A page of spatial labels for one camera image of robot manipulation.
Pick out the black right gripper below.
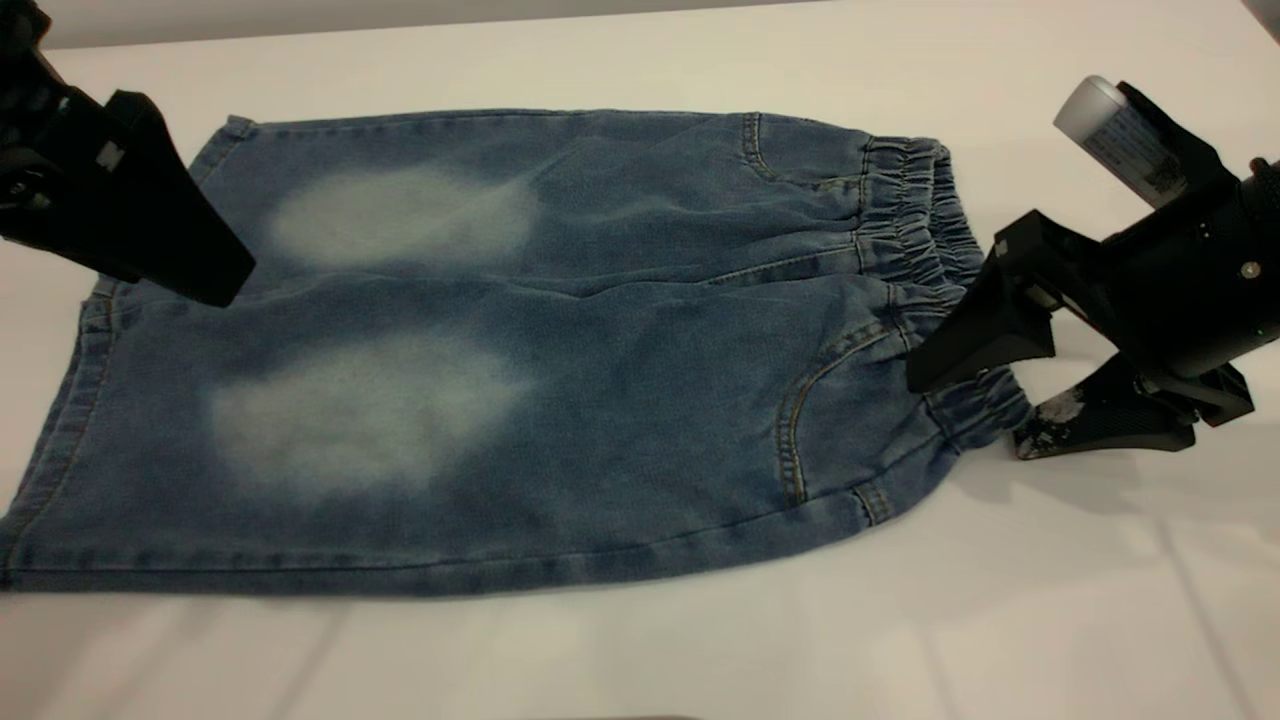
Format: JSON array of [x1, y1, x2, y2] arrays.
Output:
[[905, 180, 1280, 461]]

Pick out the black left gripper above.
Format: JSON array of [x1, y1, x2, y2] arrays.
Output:
[[0, 0, 256, 306]]

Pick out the blue denim jeans shorts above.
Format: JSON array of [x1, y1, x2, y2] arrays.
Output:
[[0, 108, 1031, 599]]

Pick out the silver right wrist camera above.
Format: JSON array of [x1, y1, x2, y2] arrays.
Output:
[[1053, 75, 1188, 209]]

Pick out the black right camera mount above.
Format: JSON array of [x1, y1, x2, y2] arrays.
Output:
[[1115, 80, 1246, 211]]

